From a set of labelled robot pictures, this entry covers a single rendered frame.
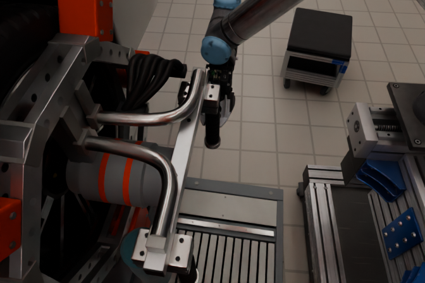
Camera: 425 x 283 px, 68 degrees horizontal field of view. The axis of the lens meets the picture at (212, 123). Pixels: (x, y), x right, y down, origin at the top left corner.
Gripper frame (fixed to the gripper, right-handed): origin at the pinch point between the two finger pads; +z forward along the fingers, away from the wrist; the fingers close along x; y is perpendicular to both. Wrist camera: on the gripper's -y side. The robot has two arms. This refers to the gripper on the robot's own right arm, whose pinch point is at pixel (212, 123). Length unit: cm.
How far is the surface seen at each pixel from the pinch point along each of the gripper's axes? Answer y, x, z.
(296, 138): -83, 39, -59
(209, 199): -75, -4, -13
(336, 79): -67, 60, -93
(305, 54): -53, 39, -96
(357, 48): -83, 84, -144
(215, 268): -77, 3, 16
